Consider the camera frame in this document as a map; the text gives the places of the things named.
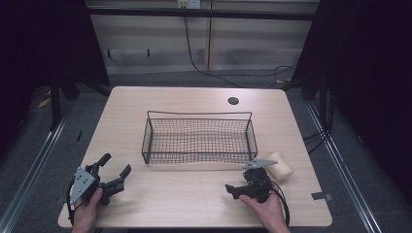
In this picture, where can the dark curtain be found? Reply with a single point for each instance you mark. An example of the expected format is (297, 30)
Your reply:
(39, 48)
(372, 81)

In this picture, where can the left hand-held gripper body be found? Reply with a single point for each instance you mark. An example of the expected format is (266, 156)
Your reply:
(81, 185)

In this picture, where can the grey tape piece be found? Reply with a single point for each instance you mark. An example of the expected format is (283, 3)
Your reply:
(321, 196)

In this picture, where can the metal floor rail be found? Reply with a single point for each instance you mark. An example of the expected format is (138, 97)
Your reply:
(35, 165)
(343, 168)

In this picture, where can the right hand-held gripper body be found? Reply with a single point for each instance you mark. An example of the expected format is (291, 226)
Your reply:
(257, 187)

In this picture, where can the person's right hand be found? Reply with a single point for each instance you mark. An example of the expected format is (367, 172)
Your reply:
(268, 212)

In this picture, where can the person's left hand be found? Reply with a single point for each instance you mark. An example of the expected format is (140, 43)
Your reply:
(85, 210)

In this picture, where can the black horizontal beam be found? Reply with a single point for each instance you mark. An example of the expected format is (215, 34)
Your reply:
(200, 13)

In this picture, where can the white wall power outlet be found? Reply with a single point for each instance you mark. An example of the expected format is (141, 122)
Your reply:
(188, 3)

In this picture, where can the small black floor strip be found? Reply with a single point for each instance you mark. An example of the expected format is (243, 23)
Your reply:
(79, 135)

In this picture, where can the yellow floor tape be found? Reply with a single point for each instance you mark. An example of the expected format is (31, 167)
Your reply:
(282, 81)
(43, 102)

